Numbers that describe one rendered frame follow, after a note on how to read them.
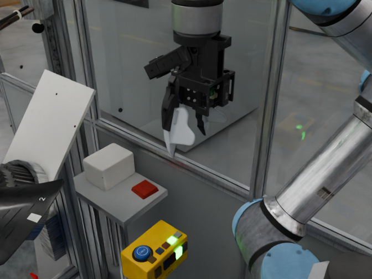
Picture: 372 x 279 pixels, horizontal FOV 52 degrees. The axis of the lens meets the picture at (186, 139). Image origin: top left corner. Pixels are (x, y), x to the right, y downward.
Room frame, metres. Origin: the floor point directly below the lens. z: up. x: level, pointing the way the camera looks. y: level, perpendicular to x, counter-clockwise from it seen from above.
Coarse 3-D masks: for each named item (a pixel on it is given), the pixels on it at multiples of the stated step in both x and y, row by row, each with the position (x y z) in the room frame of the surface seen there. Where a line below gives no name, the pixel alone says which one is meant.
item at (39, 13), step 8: (24, 0) 1.28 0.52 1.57; (32, 0) 1.28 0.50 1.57; (40, 0) 1.28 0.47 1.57; (48, 0) 1.33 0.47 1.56; (40, 8) 1.28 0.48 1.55; (48, 8) 1.32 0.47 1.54; (24, 16) 1.28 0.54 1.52; (32, 16) 1.28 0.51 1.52; (40, 16) 1.28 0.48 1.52; (48, 16) 1.31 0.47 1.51
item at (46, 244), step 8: (48, 216) 1.05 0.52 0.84; (56, 216) 1.06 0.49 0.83; (48, 224) 1.03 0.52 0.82; (56, 224) 1.05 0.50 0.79; (40, 232) 1.06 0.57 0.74; (48, 232) 1.02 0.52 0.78; (56, 232) 1.05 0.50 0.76; (40, 240) 1.07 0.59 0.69; (48, 240) 1.03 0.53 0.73; (56, 240) 1.04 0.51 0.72; (48, 248) 1.04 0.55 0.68; (56, 248) 1.03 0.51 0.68; (64, 248) 1.06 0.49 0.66; (56, 256) 1.03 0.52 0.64
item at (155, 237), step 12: (156, 228) 0.76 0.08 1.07; (168, 228) 0.76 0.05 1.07; (144, 240) 0.71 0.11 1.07; (156, 240) 0.71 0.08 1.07; (180, 240) 0.72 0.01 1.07; (132, 252) 0.67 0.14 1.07; (168, 252) 0.67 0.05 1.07; (132, 264) 0.64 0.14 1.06; (144, 264) 0.64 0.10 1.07; (156, 264) 0.64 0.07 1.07; (132, 276) 0.65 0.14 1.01; (144, 276) 0.62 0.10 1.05
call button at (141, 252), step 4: (140, 248) 0.68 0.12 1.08; (144, 248) 0.68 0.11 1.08; (148, 248) 0.68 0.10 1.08; (136, 252) 0.66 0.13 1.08; (140, 252) 0.66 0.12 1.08; (144, 252) 0.66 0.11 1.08; (148, 252) 0.66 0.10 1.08; (136, 256) 0.66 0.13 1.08; (140, 256) 0.65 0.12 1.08; (144, 256) 0.65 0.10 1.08; (148, 256) 0.66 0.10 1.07
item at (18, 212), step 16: (0, 192) 0.72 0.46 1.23; (16, 192) 0.71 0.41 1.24; (32, 192) 0.70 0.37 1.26; (48, 192) 0.68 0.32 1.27; (0, 208) 0.65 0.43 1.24; (16, 208) 0.65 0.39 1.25; (32, 208) 0.64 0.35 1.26; (48, 208) 0.63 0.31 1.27; (0, 224) 0.61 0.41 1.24; (16, 224) 0.60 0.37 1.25; (32, 224) 0.59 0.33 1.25; (0, 240) 0.57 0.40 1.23; (16, 240) 0.56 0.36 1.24; (0, 256) 0.53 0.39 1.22
